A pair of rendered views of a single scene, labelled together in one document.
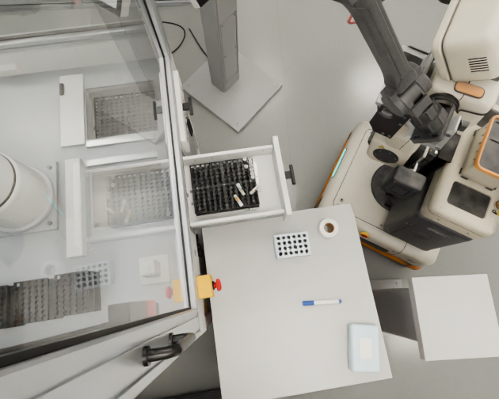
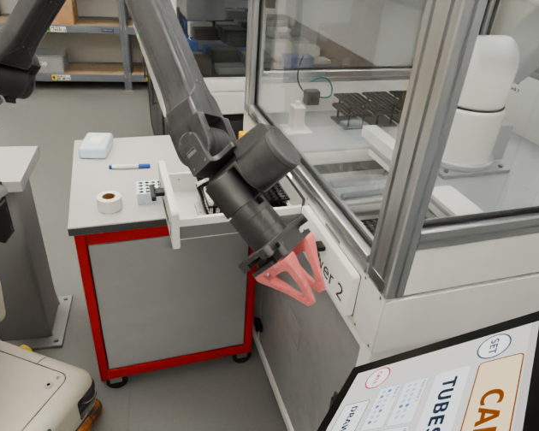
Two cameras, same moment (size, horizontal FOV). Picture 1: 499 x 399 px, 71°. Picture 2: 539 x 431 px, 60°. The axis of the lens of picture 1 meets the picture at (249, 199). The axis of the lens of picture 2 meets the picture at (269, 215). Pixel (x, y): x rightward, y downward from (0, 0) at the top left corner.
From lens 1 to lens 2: 1.58 m
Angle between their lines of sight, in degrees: 73
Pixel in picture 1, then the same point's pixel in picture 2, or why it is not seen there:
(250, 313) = not seen: hidden behind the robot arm
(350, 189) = (25, 402)
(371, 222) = (9, 357)
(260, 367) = not seen: hidden behind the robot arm
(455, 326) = not seen: outside the picture
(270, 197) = (181, 202)
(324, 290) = (125, 174)
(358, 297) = (89, 171)
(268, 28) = not seen: outside the picture
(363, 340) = (95, 142)
